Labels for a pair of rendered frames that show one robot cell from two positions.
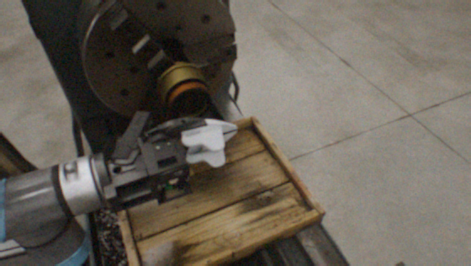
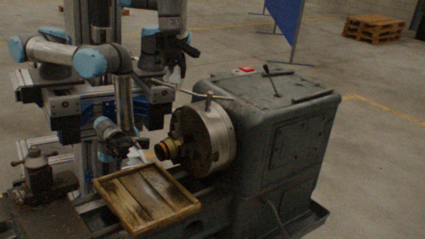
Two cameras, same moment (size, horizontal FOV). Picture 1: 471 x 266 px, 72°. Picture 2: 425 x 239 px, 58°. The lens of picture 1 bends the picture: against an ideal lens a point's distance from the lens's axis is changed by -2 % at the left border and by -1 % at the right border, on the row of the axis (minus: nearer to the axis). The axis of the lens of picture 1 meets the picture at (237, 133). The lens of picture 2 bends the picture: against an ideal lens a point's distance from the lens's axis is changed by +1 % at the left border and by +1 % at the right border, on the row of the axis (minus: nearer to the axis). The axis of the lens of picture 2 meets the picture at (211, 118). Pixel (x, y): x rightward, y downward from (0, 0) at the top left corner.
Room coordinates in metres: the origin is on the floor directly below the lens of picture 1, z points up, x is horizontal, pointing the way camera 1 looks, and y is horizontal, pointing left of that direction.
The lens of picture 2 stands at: (0.26, -1.20, 1.88)
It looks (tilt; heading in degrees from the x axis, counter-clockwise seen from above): 26 degrees down; 74
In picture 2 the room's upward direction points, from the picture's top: 7 degrees clockwise
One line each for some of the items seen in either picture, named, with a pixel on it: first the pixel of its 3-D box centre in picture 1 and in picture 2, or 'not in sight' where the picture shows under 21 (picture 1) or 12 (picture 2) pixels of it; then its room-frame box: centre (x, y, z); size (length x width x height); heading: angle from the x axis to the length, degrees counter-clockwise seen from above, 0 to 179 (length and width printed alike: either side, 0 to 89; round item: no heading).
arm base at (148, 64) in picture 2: not in sight; (151, 58); (0.47, 0.83, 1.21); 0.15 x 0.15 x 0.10
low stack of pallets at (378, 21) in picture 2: not in sight; (373, 28); (6.05, 6.41, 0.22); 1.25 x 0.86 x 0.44; 28
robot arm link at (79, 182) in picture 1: (86, 182); (114, 135); (0.26, 0.21, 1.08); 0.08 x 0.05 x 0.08; 24
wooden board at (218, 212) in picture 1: (209, 190); (145, 195); (0.39, 0.06, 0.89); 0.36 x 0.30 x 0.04; 115
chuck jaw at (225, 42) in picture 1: (214, 54); (197, 152); (0.58, 0.05, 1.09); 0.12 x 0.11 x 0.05; 115
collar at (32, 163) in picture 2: not in sight; (35, 158); (0.01, -0.03, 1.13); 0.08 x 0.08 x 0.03
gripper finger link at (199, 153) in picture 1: (214, 151); (135, 162); (0.34, 0.04, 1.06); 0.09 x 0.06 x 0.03; 114
